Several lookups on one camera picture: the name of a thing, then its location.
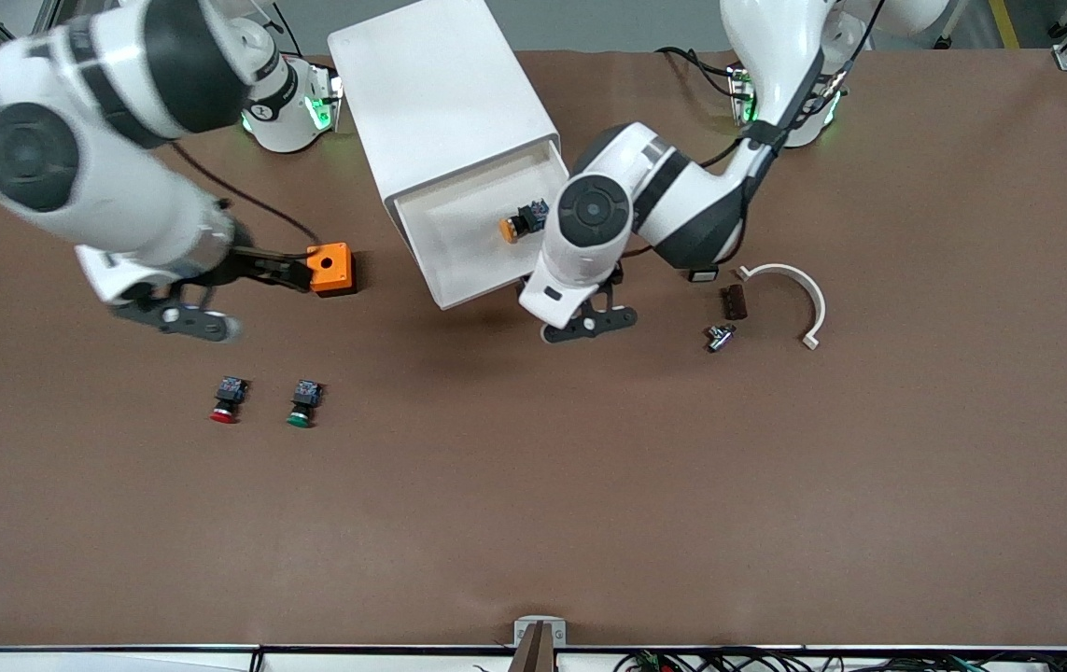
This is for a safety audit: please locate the orange button box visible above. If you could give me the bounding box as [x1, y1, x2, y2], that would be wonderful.
[306, 243, 357, 298]

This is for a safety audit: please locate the brown table mat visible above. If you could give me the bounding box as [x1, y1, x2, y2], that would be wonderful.
[0, 47, 1067, 650]

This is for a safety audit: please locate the green push button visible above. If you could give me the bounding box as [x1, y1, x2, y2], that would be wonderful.
[287, 379, 324, 429]

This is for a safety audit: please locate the black cable bundle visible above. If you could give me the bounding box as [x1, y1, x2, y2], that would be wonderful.
[612, 647, 1067, 672]

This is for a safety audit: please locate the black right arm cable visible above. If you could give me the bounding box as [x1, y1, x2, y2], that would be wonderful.
[169, 140, 321, 245]

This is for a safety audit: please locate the black base cable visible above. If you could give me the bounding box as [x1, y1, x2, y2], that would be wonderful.
[657, 47, 741, 99]

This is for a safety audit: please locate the brown wedge post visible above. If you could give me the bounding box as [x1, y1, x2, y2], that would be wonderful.
[508, 623, 560, 672]

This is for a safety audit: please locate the grey metal bracket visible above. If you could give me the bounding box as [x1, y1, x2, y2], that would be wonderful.
[513, 616, 567, 648]

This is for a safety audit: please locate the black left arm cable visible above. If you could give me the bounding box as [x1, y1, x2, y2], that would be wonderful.
[626, 0, 889, 258]

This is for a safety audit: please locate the white semicircular pipe clamp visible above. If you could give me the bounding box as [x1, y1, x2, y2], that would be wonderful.
[736, 263, 827, 351]

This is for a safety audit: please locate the red push button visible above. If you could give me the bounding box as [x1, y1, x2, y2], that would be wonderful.
[209, 376, 249, 426]

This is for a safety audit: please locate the yellow push button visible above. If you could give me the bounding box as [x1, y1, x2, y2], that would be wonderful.
[498, 198, 550, 244]

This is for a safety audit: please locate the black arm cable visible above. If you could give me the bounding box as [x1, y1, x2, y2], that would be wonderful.
[626, 0, 889, 258]
[169, 140, 321, 245]

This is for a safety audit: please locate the white table edge rail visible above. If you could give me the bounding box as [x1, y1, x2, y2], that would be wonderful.
[0, 644, 1067, 672]

